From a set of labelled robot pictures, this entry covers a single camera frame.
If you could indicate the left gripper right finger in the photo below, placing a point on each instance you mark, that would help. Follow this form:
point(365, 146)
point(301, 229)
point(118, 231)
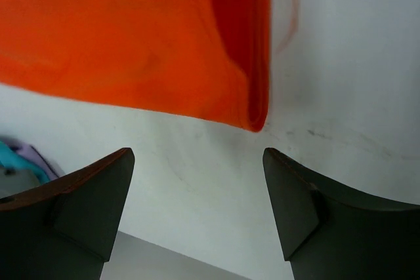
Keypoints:
point(328, 230)

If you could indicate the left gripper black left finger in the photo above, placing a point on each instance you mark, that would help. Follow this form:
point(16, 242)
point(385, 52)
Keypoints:
point(66, 229)

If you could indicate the purple t shirt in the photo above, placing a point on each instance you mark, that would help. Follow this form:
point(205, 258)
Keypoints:
point(29, 153)

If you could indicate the teal t shirt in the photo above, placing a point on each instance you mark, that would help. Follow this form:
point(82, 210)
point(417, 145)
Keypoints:
point(11, 160)

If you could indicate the orange t shirt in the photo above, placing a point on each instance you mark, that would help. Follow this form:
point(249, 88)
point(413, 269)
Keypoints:
point(207, 59)

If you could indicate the grey t shirt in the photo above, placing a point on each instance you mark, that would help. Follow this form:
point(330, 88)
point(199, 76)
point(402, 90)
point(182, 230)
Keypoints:
point(14, 181)

